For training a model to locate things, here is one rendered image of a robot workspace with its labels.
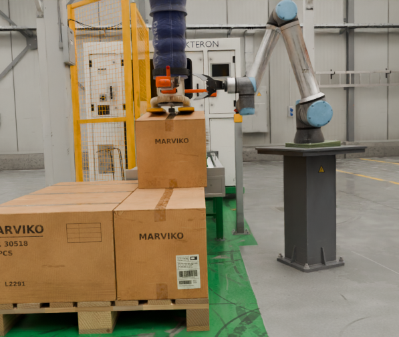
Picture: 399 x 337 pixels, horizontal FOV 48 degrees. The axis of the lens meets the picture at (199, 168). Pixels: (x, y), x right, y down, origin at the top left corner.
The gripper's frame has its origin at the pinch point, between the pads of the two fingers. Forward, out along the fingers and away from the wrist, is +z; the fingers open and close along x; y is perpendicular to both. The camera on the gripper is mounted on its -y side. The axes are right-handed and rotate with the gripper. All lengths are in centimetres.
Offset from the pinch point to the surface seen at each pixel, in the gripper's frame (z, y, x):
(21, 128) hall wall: 436, 905, -2
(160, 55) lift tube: 18.2, 19.3, 21.8
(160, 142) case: 19.3, -5.0, -30.7
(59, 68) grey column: 111, 127, 32
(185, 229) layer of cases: 6, -72, -67
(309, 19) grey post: -157, 334, 110
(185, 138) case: 5.1, -5.5, -29.0
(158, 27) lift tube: 18.9, 19.0, 38.6
